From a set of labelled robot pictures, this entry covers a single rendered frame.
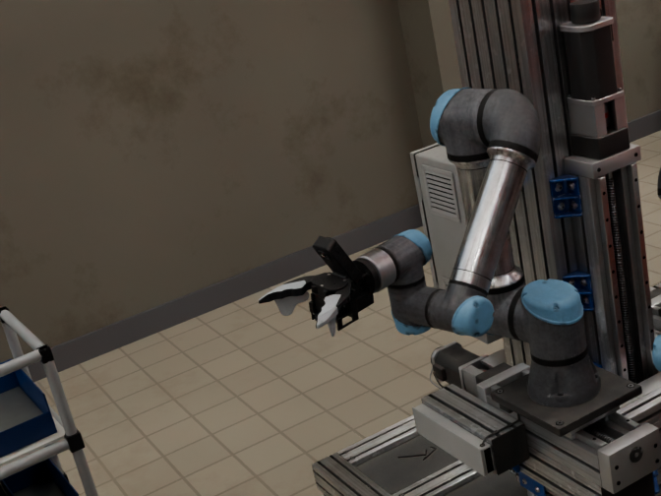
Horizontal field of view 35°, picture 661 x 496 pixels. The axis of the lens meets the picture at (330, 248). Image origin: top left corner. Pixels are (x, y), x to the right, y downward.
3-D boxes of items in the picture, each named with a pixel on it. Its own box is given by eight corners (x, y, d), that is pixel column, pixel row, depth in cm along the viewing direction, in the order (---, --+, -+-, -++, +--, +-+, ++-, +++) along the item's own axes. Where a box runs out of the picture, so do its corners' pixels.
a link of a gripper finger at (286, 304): (262, 325, 190) (313, 316, 191) (258, 296, 188) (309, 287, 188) (261, 316, 193) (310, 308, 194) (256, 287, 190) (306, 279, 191)
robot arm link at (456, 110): (516, 352, 219) (477, 98, 200) (461, 339, 229) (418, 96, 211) (550, 328, 226) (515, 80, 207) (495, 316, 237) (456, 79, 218)
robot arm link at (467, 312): (572, 105, 202) (494, 347, 195) (525, 104, 210) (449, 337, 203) (541, 79, 194) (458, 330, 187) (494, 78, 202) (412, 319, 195)
